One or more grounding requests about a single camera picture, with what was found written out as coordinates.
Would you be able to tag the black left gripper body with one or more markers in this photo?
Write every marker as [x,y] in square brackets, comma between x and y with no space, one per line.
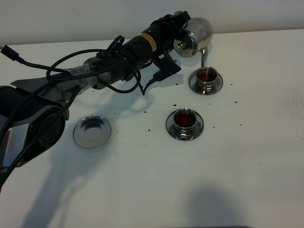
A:
[164,31]

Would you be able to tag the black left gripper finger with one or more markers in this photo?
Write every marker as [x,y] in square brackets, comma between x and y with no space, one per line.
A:
[181,17]

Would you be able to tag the stainless steel teapot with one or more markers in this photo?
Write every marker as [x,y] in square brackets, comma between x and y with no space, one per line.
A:
[195,37]

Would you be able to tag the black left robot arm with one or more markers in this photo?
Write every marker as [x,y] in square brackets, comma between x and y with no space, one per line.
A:
[33,112]

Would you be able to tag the far stainless steel saucer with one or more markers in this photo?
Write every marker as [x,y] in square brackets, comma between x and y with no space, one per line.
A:
[192,80]

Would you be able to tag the stainless steel saucer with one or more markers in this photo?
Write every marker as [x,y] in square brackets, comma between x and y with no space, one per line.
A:
[198,130]
[192,80]

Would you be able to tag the far stainless steel teacup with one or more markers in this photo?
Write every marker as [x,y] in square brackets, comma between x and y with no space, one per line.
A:
[206,79]

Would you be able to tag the stainless steel teacup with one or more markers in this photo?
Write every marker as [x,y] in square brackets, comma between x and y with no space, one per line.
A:
[206,79]
[184,122]

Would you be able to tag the near stainless steel teacup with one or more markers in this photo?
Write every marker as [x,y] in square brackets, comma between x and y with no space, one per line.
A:
[184,122]

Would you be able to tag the near stainless steel saucer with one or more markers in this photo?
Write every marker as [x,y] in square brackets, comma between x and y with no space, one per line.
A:
[198,130]

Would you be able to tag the steel saucer under teapot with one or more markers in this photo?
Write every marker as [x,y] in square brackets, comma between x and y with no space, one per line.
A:
[92,132]

